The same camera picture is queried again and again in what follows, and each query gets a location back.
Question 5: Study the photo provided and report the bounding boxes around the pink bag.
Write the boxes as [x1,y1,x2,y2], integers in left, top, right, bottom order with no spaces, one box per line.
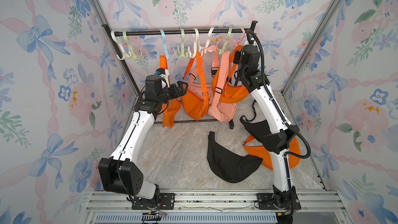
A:
[207,45,236,122]

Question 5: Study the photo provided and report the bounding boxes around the black bag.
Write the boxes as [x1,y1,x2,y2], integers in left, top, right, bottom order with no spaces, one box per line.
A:
[239,100,271,145]
[207,132,263,184]

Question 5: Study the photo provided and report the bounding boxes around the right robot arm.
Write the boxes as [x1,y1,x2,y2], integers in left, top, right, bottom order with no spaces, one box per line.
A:
[235,44,297,212]

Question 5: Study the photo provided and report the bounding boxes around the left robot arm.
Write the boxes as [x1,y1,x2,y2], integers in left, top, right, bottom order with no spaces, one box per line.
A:
[98,74,188,203]

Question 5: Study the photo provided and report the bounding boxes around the light green hook right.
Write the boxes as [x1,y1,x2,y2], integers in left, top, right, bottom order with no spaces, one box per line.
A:
[218,27,233,55]

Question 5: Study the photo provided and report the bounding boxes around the light green hook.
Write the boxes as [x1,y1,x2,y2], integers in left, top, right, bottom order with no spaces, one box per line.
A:
[122,31,143,61]
[218,27,233,55]
[175,29,189,59]

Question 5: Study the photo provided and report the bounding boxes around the light green hook middle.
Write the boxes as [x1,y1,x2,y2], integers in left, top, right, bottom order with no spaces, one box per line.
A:
[175,29,189,59]

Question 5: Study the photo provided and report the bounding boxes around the white hook with pink bag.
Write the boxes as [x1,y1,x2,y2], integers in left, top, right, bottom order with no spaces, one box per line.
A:
[198,27,215,55]

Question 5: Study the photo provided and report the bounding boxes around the white hook middle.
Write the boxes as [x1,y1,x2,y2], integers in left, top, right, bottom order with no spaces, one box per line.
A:
[189,28,200,58]

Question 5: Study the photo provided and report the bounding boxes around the light green hook left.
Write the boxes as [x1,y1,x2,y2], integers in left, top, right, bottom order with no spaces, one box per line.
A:
[122,31,143,61]

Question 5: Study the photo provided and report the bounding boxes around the light blue hook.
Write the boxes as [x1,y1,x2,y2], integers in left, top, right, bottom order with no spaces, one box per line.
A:
[160,29,175,61]

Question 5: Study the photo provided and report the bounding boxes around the white hook far left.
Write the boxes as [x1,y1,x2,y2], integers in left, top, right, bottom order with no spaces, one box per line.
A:
[110,31,125,60]

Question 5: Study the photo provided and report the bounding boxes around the black clothes rack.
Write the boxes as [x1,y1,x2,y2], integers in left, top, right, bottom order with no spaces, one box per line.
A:
[102,20,258,123]

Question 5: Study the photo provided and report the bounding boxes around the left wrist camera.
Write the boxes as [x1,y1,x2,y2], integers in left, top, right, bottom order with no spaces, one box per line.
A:
[155,68,170,86]

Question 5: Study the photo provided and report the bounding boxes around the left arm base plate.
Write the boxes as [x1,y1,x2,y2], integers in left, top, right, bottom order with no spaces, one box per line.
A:
[131,193,175,211]

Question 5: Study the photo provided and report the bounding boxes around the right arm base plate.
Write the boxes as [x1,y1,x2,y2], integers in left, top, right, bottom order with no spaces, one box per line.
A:
[256,192,292,212]

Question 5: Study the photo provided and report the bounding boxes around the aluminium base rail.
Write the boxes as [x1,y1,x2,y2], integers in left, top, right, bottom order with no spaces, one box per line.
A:
[81,189,353,224]

